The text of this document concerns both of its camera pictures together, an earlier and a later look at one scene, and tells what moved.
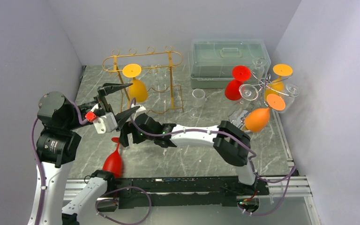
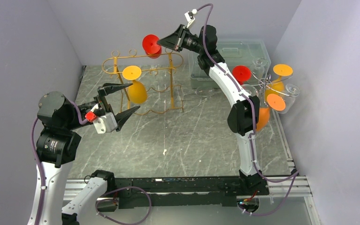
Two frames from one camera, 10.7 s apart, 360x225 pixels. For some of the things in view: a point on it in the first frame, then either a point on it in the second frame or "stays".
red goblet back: (113, 161) -> (150, 46)
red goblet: (241, 73) stays
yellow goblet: (278, 86) stays
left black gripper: (106, 88) stays
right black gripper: (126, 128) -> (175, 41)
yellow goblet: (137, 90) stays
